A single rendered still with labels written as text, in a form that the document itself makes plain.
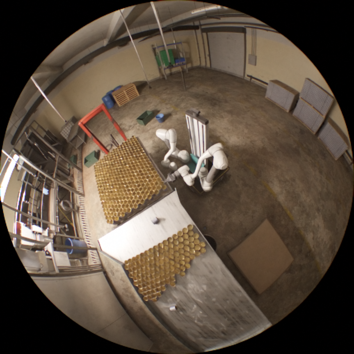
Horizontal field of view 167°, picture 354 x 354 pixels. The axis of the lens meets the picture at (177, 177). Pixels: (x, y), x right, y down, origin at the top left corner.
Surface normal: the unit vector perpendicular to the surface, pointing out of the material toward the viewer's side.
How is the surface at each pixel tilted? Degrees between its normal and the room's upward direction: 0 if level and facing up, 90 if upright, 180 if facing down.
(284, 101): 92
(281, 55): 90
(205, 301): 0
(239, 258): 0
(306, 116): 92
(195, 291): 0
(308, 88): 88
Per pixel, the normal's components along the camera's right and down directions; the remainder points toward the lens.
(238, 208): -0.19, -0.45
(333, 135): -0.84, 0.53
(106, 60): 0.52, 0.71
